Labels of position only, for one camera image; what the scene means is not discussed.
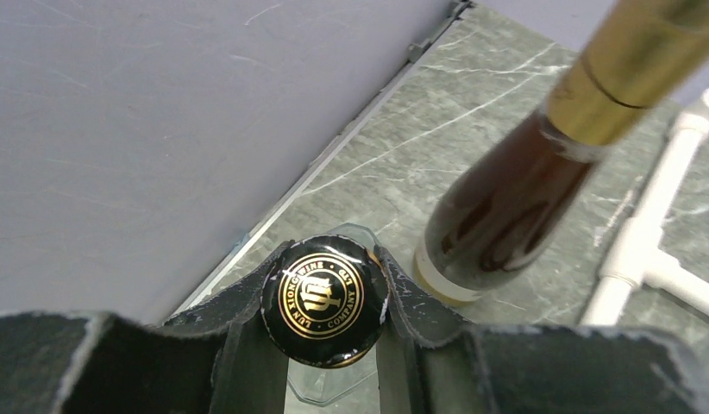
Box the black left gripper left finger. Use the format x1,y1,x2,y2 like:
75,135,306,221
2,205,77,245
0,248,288,413

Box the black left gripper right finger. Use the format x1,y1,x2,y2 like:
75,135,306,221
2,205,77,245
374,246,709,413

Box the small clear bottle black cap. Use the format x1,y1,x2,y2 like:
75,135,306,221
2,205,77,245
260,223,391,407

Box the dark red wine bottle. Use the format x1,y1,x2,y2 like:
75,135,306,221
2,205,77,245
414,1,709,304

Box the white PVC pipe frame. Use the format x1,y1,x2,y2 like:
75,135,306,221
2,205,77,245
580,88,709,326

